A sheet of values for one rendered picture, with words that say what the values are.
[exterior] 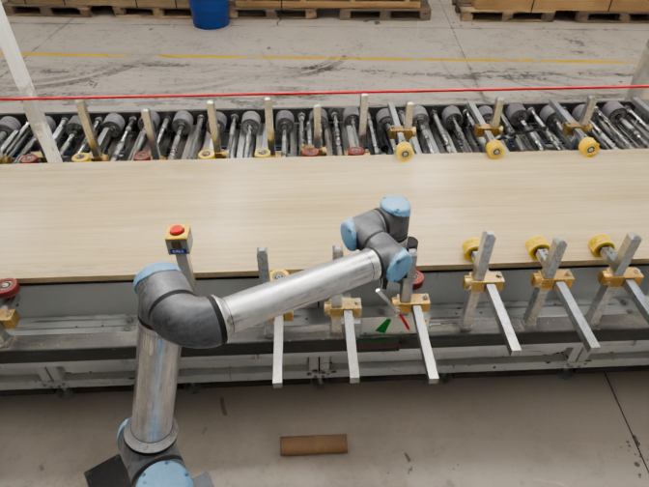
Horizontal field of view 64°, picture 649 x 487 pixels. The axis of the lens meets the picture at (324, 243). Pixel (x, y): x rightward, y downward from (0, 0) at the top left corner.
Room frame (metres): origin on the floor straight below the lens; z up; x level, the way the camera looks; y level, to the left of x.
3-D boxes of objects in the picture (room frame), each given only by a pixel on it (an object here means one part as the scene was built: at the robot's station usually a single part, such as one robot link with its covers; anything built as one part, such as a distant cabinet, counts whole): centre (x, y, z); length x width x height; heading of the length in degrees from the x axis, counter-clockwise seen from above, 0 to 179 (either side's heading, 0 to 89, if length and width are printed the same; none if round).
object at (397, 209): (1.21, -0.21, 1.31); 0.10 x 0.09 x 0.12; 122
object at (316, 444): (1.17, 0.05, 0.04); 0.30 x 0.08 x 0.08; 93
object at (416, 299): (1.30, -0.32, 0.85); 0.13 x 0.06 x 0.05; 93
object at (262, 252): (1.27, 0.21, 0.90); 0.03 x 0.03 x 0.48; 3
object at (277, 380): (1.18, 0.16, 0.82); 0.43 x 0.03 x 0.04; 3
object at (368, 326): (1.27, -0.26, 0.75); 0.26 x 0.01 x 0.10; 93
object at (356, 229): (1.14, -0.12, 1.32); 0.12 x 0.12 x 0.09; 32
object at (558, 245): (1.31, -0.79, 0.90); 0.03 x 0.03 x 0.48; 3
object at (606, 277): (1.33, -1.07, 0.95); 0.13 x 0.06 x 0.05; 93
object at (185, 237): (1.26, 0.47, 1.18); 0.07 x 0.07 x 0.08; 3
